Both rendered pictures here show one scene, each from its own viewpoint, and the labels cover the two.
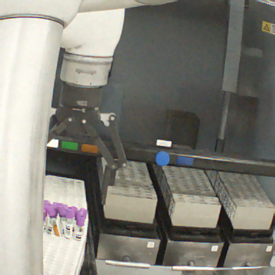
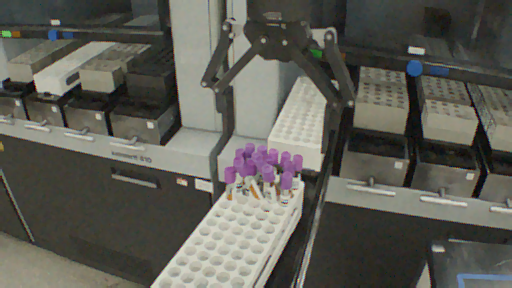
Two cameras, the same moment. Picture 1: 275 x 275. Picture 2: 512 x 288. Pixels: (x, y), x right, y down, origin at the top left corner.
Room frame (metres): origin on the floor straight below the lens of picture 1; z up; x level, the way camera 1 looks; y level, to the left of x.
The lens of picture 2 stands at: (1.05, -0.04, 1.25)
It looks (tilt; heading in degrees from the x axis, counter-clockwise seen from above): 33 degrees down; 23
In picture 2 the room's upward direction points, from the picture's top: straight up
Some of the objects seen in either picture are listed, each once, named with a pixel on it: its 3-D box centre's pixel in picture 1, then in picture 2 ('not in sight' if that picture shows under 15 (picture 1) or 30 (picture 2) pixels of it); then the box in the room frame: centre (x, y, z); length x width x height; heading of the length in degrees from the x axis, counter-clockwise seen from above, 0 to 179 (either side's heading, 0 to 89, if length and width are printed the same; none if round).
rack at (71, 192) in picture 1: (63, 208); (307, 119); (1.75, 0.14, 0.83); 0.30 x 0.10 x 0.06; 7
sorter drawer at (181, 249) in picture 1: (178, 211); (432, 106); (2.05, -0.13, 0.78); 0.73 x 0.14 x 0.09; 7
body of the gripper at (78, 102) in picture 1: (78, 108); (278, 22); (1.47, 0.11, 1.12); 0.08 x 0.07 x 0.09; 97
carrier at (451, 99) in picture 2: (190, 203); (444, 107); (1.90, -0.15, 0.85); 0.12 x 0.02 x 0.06; 96
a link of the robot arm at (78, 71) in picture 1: (85, 69); not in sight; (1.47, 0.11, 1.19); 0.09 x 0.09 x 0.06
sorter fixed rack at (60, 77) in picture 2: not in sight; (79, 66); (1.79, 0.86, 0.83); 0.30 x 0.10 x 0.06; 7
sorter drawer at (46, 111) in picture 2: not in sight; (108, 66); (1.93, 0.87, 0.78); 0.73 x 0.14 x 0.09; 7
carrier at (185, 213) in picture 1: (195, 214); (449, 127); (1.81, -0.16, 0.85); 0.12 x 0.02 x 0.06; 96
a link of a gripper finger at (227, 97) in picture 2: not in sight; (228, 112); (1.47, 0.18, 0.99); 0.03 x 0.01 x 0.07; 7
